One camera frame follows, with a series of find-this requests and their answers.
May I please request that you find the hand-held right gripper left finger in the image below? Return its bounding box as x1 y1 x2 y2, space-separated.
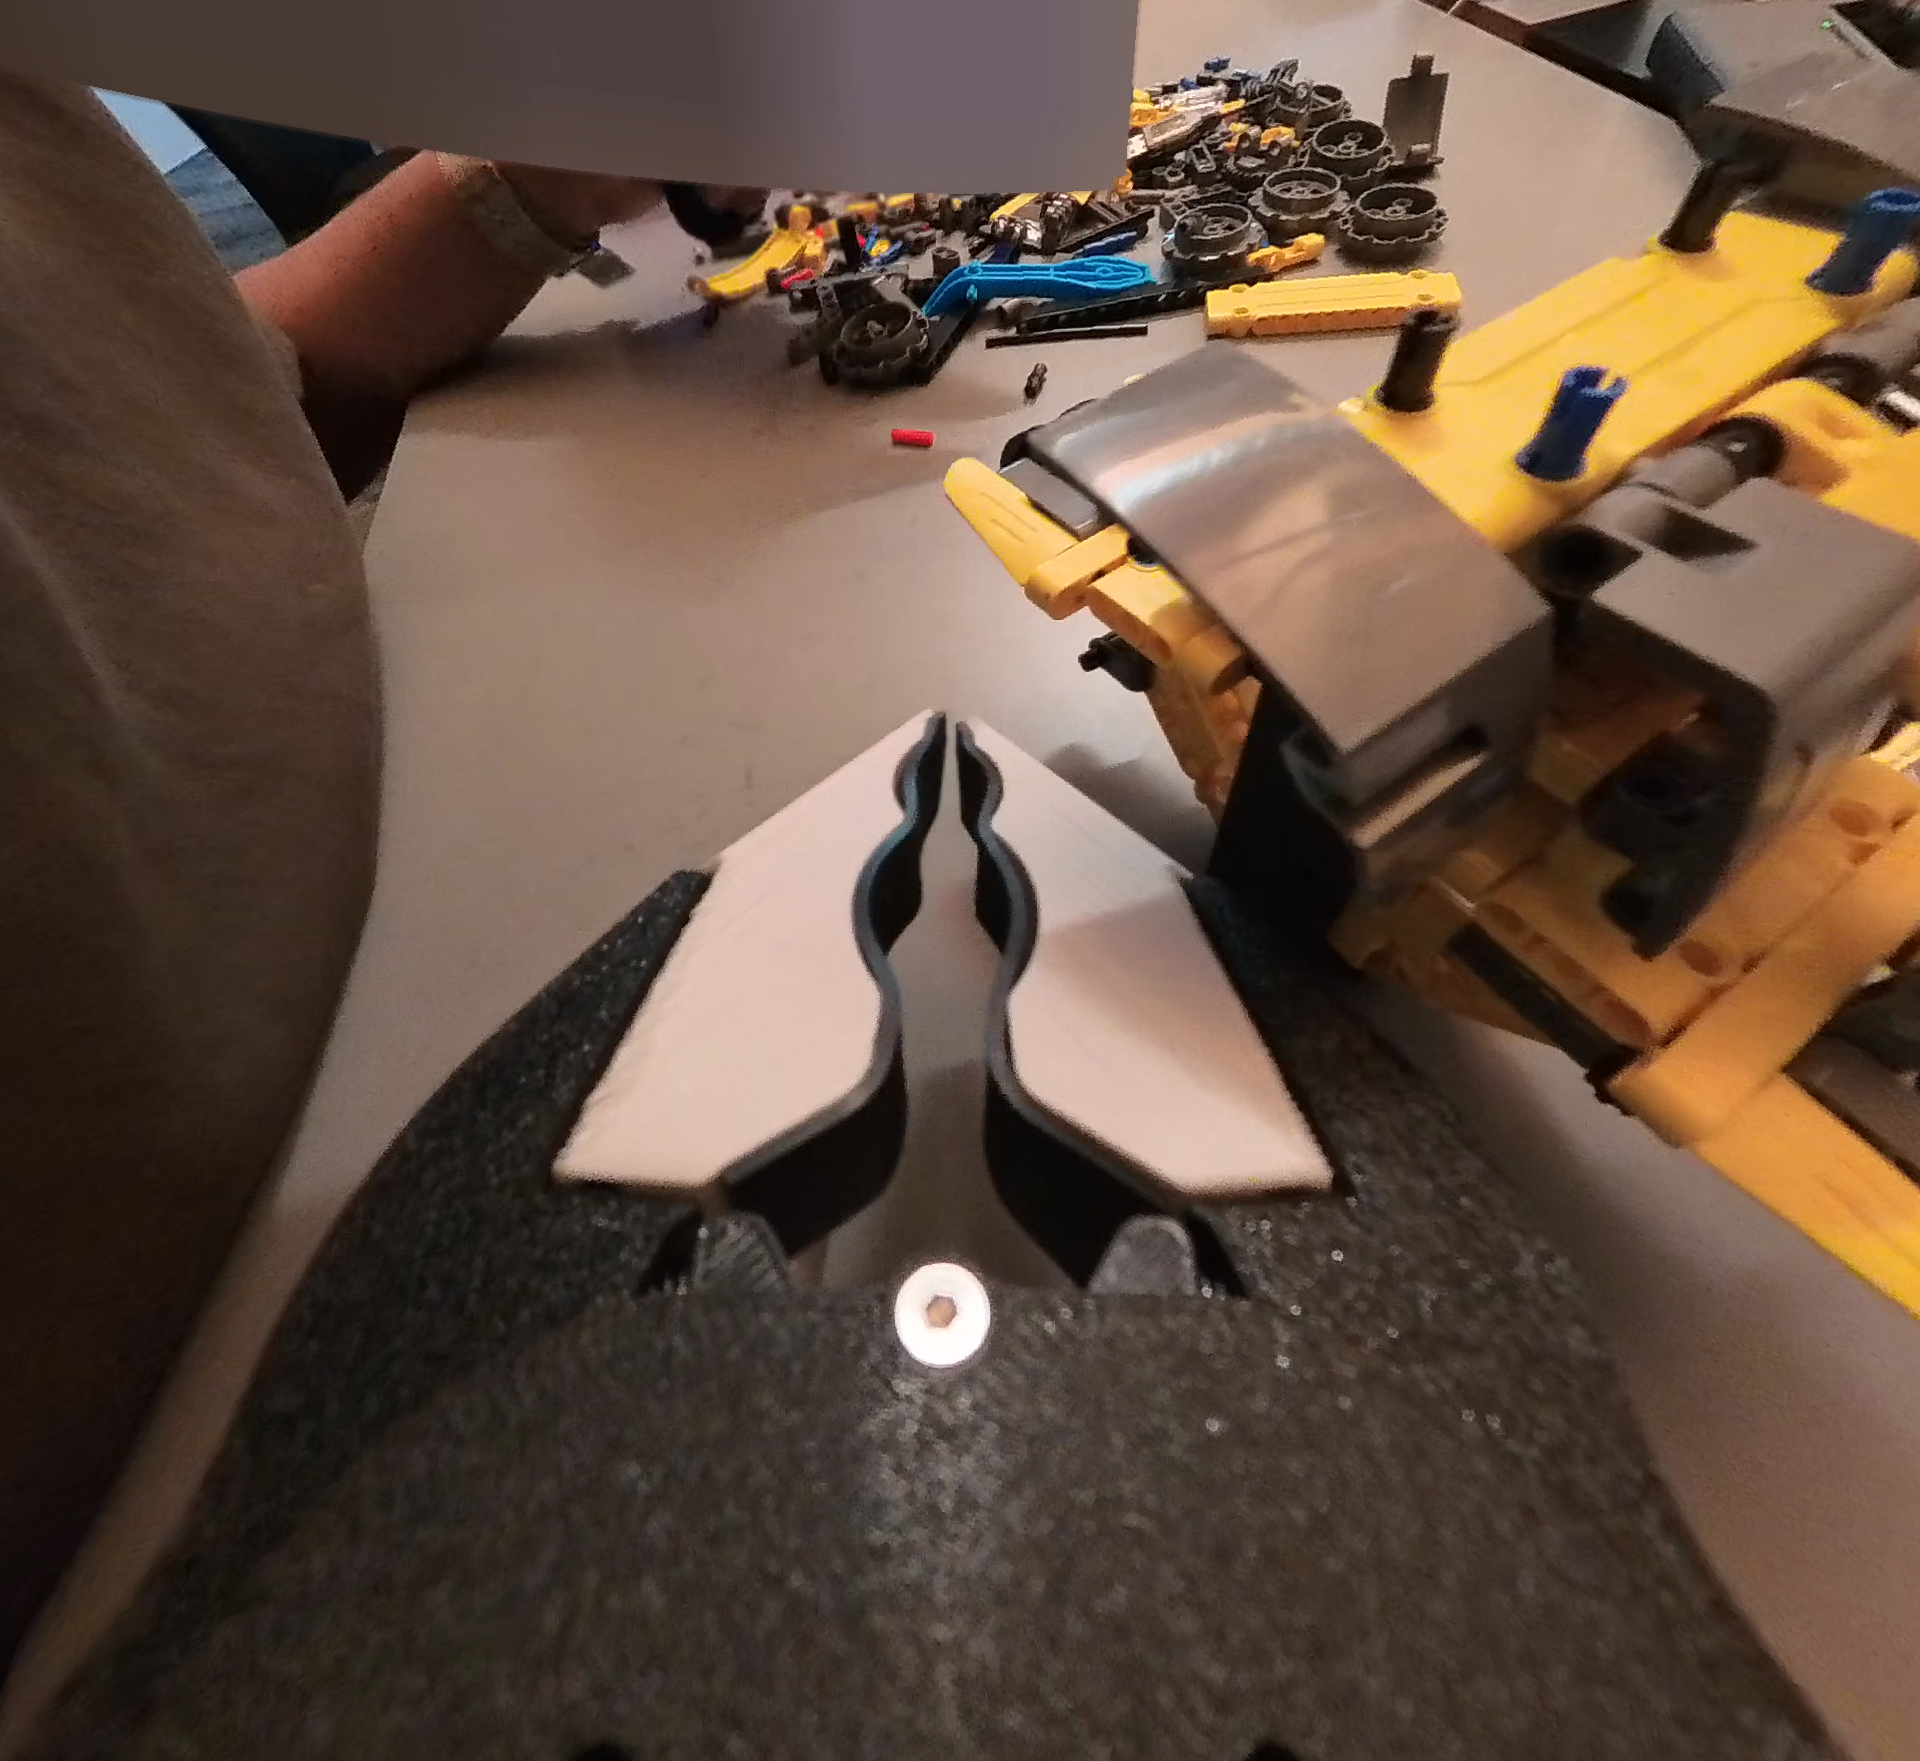
553 708 953 1261

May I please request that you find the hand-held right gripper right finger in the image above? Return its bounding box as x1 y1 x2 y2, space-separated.
957 721 1336 1295

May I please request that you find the pile of toy brick pieces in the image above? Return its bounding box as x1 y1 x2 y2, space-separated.
688 58 1455 390

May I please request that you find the yellow toy brick vehicle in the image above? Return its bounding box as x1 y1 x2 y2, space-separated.
941 185 1920 1318

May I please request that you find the person's left forearm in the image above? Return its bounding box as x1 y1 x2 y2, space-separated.
231 147 518 502

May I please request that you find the long yellow brick panel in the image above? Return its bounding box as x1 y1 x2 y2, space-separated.
1201 269 1463 341

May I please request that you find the blue curved brick piece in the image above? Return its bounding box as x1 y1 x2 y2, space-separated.
920 255 1164 323

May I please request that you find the dark grey upright brick panel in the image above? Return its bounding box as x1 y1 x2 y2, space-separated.
1378 50 1453 169

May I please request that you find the black power bank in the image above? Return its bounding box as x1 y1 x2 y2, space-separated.
1641 0 1920 165

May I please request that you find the beige strap wristwatch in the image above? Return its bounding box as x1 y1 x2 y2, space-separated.
454 156 639 288

